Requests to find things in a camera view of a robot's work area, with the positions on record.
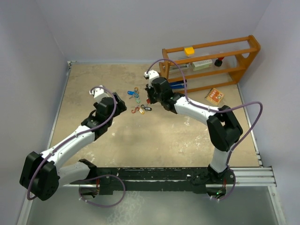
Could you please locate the key with black tag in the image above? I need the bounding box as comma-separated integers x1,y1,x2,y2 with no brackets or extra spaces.
144,106,152,111

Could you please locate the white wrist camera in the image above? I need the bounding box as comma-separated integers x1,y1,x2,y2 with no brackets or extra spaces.
143,70,160,87
89,85,109,103

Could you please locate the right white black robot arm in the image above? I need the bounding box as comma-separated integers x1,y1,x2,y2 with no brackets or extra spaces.
145,77,243,183

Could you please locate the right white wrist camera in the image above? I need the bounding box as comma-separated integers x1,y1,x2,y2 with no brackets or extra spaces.
143,70,160,87

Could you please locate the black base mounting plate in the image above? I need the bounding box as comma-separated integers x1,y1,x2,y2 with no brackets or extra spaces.
69,166,236,195

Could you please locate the key with blue tag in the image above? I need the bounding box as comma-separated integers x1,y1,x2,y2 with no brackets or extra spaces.
127,91,137,96

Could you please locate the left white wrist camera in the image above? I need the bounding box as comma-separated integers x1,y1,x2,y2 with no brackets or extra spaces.
89,85,109,103

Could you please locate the aluminium rail frame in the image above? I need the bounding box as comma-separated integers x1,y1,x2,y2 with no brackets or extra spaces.
27,60,278,188

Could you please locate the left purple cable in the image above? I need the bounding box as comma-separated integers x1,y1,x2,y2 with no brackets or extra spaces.
26,85,126,208

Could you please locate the white box on shelf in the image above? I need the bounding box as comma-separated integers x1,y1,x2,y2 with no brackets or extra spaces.
192,59,212,71

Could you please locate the wooden shelf rack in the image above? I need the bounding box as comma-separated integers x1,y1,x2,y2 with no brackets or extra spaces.
159,35,261,92

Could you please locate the yellow cap container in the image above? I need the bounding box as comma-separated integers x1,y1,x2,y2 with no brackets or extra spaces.
184,46,195,57

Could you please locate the red black bottle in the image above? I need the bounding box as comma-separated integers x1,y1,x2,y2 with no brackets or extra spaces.
214,57,224,67

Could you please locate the purple cable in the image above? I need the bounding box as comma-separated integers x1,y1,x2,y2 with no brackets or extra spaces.
26,85,126,208
146,58,263,202

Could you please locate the blue handled tool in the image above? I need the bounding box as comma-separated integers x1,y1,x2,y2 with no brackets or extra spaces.
169,80,187,90

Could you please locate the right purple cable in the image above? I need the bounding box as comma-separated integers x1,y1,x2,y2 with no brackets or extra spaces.
146,58,263,202

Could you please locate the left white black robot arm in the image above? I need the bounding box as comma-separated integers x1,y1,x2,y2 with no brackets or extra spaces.
20,92,127,201

